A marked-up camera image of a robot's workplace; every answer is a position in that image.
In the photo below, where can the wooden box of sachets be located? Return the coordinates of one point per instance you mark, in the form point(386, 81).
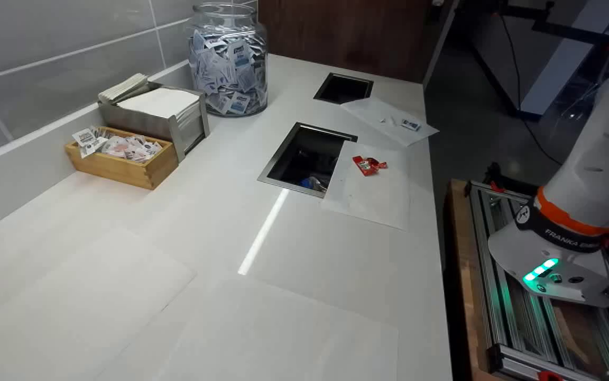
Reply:
point(125, 171)

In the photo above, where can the glass jar of packets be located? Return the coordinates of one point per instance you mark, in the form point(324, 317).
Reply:
point(228, 64)

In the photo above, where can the white paper napkin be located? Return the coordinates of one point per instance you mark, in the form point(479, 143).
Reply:
point(376, 193)
point(382, 117)

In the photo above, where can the aluminium profile frame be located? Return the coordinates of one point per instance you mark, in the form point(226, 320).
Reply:
point(508, 318)

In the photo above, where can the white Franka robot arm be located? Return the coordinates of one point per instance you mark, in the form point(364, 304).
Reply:
point(601, 161)

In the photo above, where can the wooden board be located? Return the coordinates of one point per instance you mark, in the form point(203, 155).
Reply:
point(468, 304)

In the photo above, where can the brown wooden panel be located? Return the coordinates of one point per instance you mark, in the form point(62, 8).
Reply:
point(348, 32)

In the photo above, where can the red wrapper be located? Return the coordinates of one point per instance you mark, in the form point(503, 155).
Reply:
point(369, 167)

